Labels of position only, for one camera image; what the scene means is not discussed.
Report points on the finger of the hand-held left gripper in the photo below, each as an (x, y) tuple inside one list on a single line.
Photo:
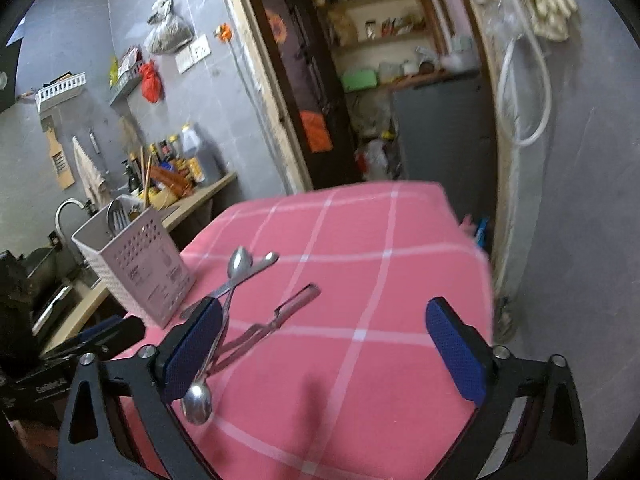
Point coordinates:
[(125, 340), (102, 327)]

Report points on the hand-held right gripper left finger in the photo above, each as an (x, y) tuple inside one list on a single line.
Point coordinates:
[(192, 347)]

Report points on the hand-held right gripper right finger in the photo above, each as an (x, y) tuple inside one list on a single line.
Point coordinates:
[(457, 350)]

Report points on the steel fork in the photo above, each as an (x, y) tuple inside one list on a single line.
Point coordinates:
[(232, 357)]

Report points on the large steel spoon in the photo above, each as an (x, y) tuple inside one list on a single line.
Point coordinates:
[(196, 402)]

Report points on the white perforated utensil holder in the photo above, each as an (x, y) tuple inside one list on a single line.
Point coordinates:
[(145, 280)]

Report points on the wooden chopstick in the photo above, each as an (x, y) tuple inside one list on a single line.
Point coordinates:
[(145, 180), (149, 182)]

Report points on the steel sink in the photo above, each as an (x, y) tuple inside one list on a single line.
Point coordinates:
[(55, 305)]

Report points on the dark wok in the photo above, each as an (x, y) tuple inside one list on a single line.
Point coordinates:
[(45, 265)]

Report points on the pink checked tablecloth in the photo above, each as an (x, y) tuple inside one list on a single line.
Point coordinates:
[(350, 385)]

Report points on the steel faucet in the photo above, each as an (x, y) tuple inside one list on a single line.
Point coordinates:
[(62, 210)]

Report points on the beige kitchen counter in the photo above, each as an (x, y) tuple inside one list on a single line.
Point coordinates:
[(200, 195)]

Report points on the beige hanging towel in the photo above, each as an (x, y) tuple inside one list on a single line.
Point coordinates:
[(90, 175)]

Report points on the orange packet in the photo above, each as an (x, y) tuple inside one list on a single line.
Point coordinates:
[(172, 180)]

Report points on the sauce bottle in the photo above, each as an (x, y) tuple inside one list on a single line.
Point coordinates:
[(164, 152), (175, 147)]

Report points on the hanging steel peeler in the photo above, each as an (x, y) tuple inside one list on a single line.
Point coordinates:
[(94, 141)]

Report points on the large jug of dark liquid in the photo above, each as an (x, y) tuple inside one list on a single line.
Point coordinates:
[(200, 160)]

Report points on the hanging loofah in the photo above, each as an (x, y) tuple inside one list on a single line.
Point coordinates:
[(131, 132)]

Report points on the white plastic bag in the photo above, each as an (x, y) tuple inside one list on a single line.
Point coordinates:
[(375, 157)]

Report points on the grey cabinet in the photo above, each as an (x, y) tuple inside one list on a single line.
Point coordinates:
[(440, 130)]

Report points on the red plastic bag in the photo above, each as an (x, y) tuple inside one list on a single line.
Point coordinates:
[(151, 85)]

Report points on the orange cloth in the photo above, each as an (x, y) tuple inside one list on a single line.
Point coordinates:
[(316, 131)]

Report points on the black range hood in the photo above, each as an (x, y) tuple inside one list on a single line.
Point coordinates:
[(7, 70)]

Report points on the green box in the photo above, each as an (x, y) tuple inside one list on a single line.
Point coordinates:
[(359, 81)]

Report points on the metal pot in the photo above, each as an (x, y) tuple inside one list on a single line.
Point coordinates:
[(457, 57)]

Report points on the hanging bag of dried goods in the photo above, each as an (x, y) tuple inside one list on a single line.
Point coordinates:
[(167, 35)]

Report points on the dark wooden door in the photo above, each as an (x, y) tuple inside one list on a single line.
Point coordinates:
[(300, 60)]

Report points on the wooden shelf unit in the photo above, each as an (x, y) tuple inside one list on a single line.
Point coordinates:
[(390, 40)]

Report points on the cream rubber gloves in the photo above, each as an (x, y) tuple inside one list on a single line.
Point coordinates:
[(545, 0)]

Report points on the grey wall rack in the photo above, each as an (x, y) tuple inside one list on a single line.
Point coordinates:
[(125, 89)]

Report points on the white wall basket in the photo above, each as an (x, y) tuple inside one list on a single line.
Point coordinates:
[(60, 91)]

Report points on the wooden door frame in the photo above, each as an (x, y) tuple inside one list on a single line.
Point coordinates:
[(272, 110)]

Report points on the wall switch socket panel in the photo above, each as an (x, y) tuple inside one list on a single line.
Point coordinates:
[(193, 53)]

